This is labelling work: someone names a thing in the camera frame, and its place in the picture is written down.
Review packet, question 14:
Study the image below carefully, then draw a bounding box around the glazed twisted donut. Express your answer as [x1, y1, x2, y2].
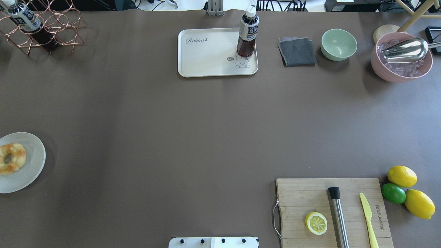
[0, 143, 27, 175]

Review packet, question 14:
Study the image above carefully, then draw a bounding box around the white round plate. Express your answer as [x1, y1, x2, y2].
[0, 132, 46, 194]

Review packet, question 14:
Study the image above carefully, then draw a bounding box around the cream rabbit serving tray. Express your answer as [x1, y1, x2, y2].
[177, 27, 258, 78]

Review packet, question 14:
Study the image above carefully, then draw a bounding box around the dark tea bottle on tray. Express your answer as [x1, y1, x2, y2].
[237, 5, 259, 58]

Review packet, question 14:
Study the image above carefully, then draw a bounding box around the black tray with glasses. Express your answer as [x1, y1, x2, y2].
[424, 26, 441, 55]

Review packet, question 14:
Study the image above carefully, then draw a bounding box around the grey folded cloth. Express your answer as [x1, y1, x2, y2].
[277, 37, 317, 66]

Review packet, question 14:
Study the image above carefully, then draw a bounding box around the wooden cutting board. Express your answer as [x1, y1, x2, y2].
[277, 178, 394, 248]

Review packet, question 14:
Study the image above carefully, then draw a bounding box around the half lemon slice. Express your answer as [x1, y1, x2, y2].
[305, 211, 328, 235]

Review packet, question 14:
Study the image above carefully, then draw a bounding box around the mint green bowl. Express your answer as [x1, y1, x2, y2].
[321, 29, 358, 61]

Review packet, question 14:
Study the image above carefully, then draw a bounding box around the steel muddler black tip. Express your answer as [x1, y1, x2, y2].
[328, 187, 350, 248]

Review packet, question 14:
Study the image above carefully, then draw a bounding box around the green lime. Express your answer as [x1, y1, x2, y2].
[381, 183, 406, 204]

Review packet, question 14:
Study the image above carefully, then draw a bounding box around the upper yellow lemon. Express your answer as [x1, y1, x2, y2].
[387, 165, 418, 187]

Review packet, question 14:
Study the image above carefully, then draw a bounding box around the yellow lemon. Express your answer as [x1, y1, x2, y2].
[404, 189, 436, 219]
[387, 165, 418, 187]

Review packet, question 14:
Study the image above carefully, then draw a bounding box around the round wooden stand base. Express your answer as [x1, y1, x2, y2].
[373, 24, 400, 43]

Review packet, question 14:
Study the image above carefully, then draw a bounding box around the pink ice bowl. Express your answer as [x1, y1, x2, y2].
[371, 32, 433, 83]

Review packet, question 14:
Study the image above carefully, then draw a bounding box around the yellow plastic knife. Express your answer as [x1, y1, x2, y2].
[359, 193, 379, 248]

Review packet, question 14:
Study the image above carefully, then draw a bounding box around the steel ice scoop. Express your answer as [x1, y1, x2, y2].
[382, 38, 441, 63]

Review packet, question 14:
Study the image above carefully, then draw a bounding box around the lower yellow lemon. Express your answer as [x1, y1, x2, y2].
[404, 189, 436, 219]

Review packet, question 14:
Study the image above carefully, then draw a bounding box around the tea bottle in rack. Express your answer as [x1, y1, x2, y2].
[1, 0, 58, 51]

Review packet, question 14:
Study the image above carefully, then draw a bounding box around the wooden cup tree stand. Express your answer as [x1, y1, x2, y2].
[396, 0, 441, 32]

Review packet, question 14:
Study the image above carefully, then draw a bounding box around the aluminium frame post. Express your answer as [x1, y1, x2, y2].
[207, 0, 225, 16]

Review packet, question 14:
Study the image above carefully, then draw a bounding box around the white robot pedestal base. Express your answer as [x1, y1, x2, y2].
[168, 236, 259, 248]

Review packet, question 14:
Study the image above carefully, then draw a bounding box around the copper wire bottle rack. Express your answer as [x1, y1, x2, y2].
[1, 0, 87, 55]

